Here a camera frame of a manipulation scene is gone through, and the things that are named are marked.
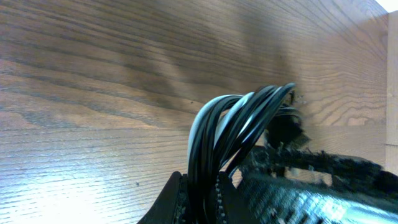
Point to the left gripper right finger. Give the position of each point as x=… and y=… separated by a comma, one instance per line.
x=230, y=207

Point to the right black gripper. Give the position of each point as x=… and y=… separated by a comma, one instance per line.
x=292, y=186

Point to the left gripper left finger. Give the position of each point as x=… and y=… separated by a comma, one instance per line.
x=172, y=205

